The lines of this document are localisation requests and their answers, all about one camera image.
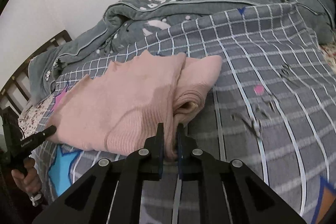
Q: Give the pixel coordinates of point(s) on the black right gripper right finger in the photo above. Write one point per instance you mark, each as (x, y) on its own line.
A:
(229, 192)

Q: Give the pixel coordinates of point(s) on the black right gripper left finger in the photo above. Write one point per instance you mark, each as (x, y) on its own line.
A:
(110, 192)

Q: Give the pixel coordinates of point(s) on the pink ribbed knit sweater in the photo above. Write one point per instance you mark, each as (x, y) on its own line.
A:
(117, 111)

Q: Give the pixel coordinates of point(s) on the person's left hand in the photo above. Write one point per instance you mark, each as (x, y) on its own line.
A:
(29, 183)

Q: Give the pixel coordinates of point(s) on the floral patterned mattress cover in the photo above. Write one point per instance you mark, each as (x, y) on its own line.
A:
(33, 118)

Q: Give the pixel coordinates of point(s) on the dark wooden headboard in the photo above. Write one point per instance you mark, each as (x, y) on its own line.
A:
(13, 92)

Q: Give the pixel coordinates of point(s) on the grey checked bed sheet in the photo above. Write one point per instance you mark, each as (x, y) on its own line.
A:
(273, 105)

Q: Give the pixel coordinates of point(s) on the grey-green floral quilt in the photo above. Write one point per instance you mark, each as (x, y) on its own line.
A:
(129, 21)

